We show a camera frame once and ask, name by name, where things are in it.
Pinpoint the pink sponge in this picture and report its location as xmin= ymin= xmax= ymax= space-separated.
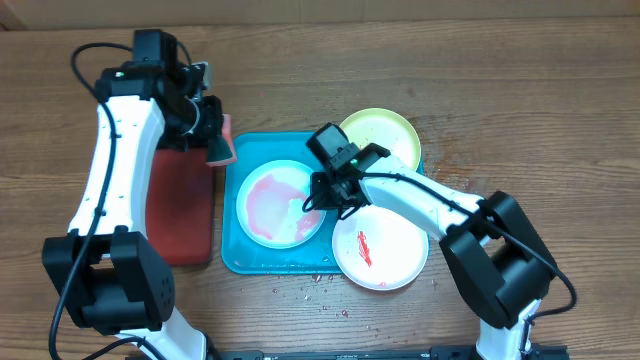
xmin=206 ymin=114 xmax=237 ymax=167

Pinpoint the white plate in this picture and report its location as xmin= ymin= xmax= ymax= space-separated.
xmin=332 ymin=206 xmax=429 ymax=291

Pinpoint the light blue plate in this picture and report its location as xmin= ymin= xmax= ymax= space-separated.
xmin=236 ymin=160 xmax=326 ymax=250

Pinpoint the yellow-green plate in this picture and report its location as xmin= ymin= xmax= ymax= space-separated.
xmin=339 ymin=108 xmax=422 ymax=170

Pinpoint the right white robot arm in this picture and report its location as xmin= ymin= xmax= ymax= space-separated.
xmin=303 ymin=155 xmax=557 ymax=359

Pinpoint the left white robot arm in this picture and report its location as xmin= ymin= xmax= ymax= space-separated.
xmin=42 ymin=57 xmax=232 ymax=359

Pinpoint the teal plastic tray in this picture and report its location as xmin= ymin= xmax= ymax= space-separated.
xmin=221 ymin=132 xmax=341 ymax=275

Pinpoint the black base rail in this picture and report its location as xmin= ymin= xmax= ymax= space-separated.
xmin=219 ymin=344 xmax=570 ymax=360

